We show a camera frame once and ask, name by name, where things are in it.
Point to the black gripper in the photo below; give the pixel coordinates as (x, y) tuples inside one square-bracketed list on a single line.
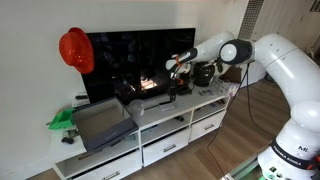
[(183, 81)]

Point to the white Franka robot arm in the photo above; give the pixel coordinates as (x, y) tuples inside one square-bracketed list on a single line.
[(283, 63)]

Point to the white television cabinet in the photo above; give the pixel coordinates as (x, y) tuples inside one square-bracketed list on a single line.
[(180, 110)]

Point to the small purple white packet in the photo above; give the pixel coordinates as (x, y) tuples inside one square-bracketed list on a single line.
[(206, 92)]

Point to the green plant in black pot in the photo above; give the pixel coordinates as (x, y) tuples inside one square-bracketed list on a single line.
[(203, 75)]

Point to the clear plastic container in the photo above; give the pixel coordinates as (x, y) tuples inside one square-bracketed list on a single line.
[(137, 108)]

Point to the white cabinet drawer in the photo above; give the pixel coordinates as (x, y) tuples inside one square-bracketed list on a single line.
[(208, 126), (113, 170), (166, 146)]

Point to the black flat screen television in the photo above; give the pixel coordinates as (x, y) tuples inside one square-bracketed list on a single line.
[(133, 63)]

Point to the cardboard box with purple label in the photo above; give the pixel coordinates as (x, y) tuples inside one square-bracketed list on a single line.
[(230, 86)]

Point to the grey open cardboard box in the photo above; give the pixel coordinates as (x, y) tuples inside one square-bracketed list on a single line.
[(103, 125)]

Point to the green plastic bin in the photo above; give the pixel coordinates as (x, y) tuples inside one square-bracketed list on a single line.
[(61, 120)]

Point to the small black object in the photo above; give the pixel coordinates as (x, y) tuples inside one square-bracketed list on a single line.
[(67, 140)]

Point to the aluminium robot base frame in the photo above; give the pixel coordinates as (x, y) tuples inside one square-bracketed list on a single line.
[(243, 171)]

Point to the white wall vent grille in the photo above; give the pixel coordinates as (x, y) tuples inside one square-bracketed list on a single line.
[(250, 18)]

